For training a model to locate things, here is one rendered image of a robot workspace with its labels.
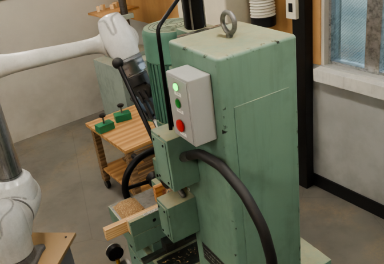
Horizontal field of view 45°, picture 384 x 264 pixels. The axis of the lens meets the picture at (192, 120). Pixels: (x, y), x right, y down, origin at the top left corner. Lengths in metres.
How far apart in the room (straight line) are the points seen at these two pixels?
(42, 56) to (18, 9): 2.69
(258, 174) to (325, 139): 1.90
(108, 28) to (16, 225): 0.81
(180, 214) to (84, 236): 1.82
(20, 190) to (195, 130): 1.10
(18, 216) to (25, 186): 0.17
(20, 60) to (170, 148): 0.68
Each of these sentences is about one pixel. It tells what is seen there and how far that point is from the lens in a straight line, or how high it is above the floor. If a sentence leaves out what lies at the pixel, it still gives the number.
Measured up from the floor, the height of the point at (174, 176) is 1.20.
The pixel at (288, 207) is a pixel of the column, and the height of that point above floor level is 1.06.
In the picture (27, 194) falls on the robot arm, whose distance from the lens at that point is 2.00.
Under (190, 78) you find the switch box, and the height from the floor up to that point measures 1.48.
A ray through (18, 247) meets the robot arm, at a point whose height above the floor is 0.74.
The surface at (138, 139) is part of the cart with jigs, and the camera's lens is 2.90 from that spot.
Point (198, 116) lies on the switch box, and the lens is 1.02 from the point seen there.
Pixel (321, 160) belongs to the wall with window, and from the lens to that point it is 3.13.
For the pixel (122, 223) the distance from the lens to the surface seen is 1.50.
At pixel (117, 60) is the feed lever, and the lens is 1.42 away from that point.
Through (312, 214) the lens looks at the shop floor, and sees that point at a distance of 3.00.
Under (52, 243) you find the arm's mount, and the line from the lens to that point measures 2.07.
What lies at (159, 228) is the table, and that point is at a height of 0.89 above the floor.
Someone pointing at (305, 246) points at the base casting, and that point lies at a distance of 1.56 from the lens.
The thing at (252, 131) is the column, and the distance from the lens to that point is 1.08.
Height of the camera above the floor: 1.82
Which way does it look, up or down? 25 degrees down
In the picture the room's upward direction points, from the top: 7 degrees counter-clockwise
